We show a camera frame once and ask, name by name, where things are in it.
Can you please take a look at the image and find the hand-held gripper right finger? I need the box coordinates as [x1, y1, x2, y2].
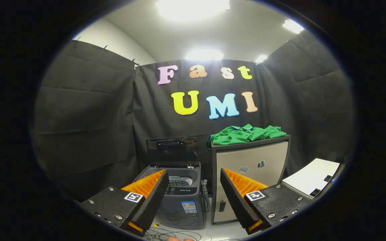
[220, 168, 311, 235]

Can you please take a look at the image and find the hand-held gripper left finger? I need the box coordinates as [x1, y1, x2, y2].
[80, 169, 169, 237]

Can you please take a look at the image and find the dark grey washing machine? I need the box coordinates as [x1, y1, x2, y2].
[134, 162, 210, 230]

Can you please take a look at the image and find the green polo shirt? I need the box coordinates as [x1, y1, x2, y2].
[207, 124, 286, 149]

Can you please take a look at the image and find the grey cabinet with beige door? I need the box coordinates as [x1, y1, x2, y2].
[210, 135, 291, 224]

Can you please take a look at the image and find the black backdrop cloth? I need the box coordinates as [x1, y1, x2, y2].
[32, 31, 356, 201]

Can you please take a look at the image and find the large ceiling light panel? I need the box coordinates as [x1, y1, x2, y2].
[156, 0, 230, 18]

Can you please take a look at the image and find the grey drain hose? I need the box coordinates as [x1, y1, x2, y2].
[201, 180, 211, 212]

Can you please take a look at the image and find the tangle of black cables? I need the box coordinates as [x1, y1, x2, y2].
[146, 218, 213, 241]

